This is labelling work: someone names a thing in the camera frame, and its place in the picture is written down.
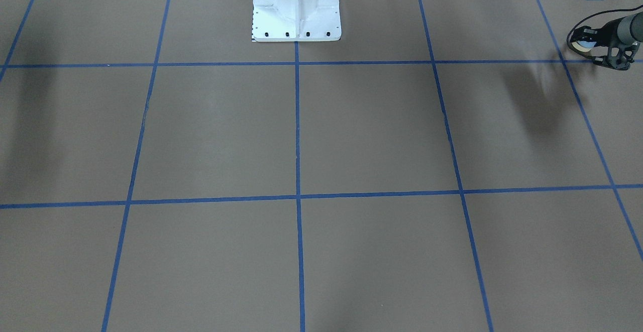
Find blue and cream bell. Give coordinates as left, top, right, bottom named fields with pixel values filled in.
left=572, top=41, right=596, bottom=53

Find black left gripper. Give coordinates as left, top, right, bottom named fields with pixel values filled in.
left=570, top=19, right=634, bottom=71

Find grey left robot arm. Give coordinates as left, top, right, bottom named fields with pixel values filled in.
left=566, top=0, right=642, bottom=71

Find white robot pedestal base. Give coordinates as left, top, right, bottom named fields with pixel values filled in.
left=251, top=0, right=342, bottom=42

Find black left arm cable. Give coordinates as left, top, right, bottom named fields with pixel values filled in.
left=567, top=6, right=643, bottom=54

